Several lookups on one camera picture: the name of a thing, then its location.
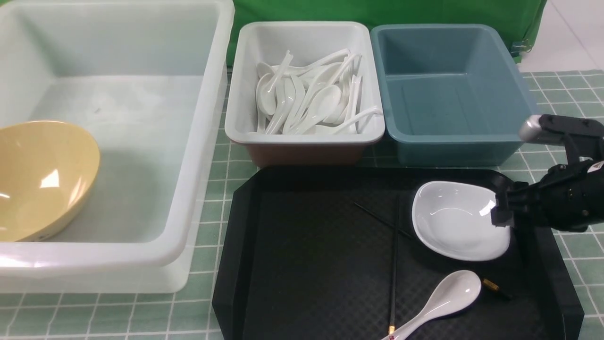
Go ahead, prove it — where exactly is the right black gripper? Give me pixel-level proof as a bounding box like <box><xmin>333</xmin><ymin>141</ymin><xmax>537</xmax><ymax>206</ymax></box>
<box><xmin>490</xmin><ymin>161</ymin><xmax>604</xmax><ymax>232</ymax></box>

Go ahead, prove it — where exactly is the small white square dish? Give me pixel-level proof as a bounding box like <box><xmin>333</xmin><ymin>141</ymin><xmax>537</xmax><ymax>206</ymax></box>
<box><xmin>411</xmin><ymin>181</ymin><xmax>511</xmax><ymax>261</ymax></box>

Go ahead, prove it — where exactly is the white ceramic soup spoon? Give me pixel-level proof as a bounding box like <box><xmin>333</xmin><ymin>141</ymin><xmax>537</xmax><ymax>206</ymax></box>
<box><xmin>384</xmin><ymin>270</ymin><xmax>482</xmax><ymax>340</ymax></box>

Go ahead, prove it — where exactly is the yellow noodle bowl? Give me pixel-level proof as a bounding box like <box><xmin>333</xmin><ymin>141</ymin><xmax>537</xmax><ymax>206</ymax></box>
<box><xmin>0</xmin><ymin>120</ymin><xmax>101</xmax><ymax>242</ymax></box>

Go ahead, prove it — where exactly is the black chopstick with gold band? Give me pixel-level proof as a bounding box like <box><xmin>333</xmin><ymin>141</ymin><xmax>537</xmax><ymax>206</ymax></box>
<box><xmin>480</xmin><ymin>276</ymin><xmax>513</xmax><ymax>301</ymax></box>

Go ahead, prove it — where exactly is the teal plastic bin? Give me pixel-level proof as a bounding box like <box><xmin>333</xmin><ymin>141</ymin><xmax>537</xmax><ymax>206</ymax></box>
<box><xmin>370</xmin><ymin>24</ymin><xmax>540</xmax><ymax>167</ymax></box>

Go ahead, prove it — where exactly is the white spoon at bin front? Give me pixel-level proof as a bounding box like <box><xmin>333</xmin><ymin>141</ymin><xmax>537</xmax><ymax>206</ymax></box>
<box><xmin>308</xmin><ymin>106</ymin><xmax>383</xmax><ymax>135</ymax></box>

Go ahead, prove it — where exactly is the green fabric backdrop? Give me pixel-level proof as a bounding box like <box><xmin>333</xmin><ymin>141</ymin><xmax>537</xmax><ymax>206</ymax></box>
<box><xmin>226</xmin><ymin>0</ymin><xmax>546</xmax><ymax>65</ymax></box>

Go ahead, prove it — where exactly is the black textured serving tray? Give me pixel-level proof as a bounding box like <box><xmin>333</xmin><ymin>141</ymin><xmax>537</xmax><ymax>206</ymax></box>
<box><xmin>212</xmin><ymin>166</ymin><xmax>585</xmax><ymax>340</ymax></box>

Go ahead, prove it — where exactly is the white spoon in bin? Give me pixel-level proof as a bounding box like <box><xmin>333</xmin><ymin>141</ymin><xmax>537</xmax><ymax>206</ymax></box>
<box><xmin>291</xmin><ymin>85</ymin><xmax>342</xmax><ymax>134</ymax></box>
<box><xmin>255</xmin><ymin>74</ymin><xmax>276</xmax><ymax>117</ymax></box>

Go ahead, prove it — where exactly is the white and brown spoon bin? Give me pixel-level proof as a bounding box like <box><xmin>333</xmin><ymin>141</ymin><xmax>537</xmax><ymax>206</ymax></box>
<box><xmin>225</xmin><ymin>21</ymin><xmax>386</xmax><ymax>167</ymax></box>

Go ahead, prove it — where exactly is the white spoon left in bin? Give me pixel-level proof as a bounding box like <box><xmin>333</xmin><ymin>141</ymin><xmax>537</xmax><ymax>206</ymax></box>
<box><xmin>255</xmin><ymin>74</ymin><xmax>276</xmax><ymax>117</ymax></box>

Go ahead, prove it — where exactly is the large translucent white tub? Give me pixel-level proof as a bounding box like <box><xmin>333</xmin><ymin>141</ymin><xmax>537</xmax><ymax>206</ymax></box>
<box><xmin>1</xmin><ymin>0</ymin><xmax>235</xmax><ymax>294</ymax></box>

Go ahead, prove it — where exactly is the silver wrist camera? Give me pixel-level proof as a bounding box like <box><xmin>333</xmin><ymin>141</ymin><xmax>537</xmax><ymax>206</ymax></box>
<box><xmin>519</xmin><ymin>114</ymin><xmax>604</xmax><ymax>163</ymax></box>

